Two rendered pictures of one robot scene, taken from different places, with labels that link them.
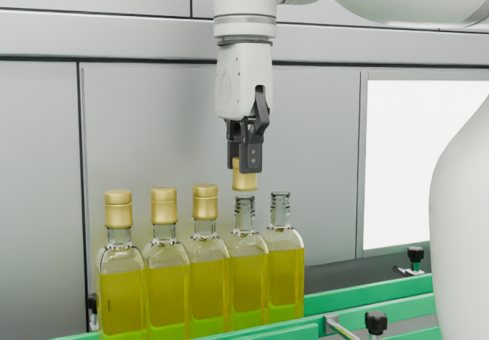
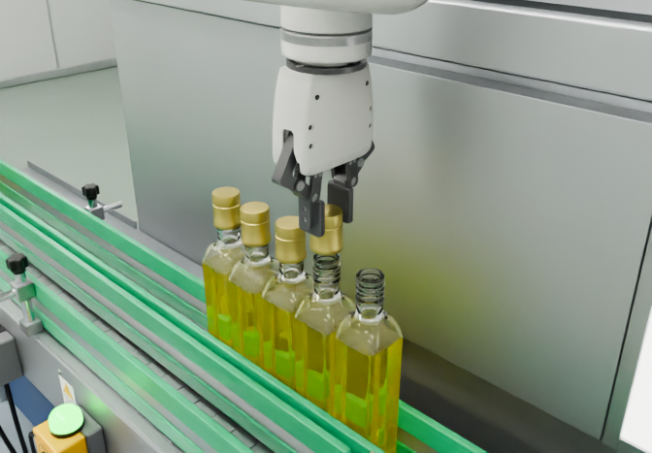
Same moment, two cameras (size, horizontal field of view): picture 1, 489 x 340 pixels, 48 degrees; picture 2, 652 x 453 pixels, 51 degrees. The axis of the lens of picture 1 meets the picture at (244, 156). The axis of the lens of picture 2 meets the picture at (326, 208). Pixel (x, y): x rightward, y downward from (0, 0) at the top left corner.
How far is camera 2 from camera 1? 0.80 m
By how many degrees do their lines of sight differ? 67
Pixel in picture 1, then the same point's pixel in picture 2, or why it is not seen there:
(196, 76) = (385, 77)
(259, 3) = (294, 16)
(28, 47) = (248, 14)
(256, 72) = (284, 112)
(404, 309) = not seen: outside the picture
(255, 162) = (307, 223)
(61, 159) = not seen: hidden behind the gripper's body
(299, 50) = (548, 62)
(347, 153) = (612, 269)
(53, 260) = not seen: hidden behind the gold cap
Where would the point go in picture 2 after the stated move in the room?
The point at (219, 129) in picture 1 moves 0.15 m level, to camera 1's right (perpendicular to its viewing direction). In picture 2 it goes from (407, 155) to (485, 209)
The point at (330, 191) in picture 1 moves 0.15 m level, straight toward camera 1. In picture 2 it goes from (568, 313) to (427, 335)
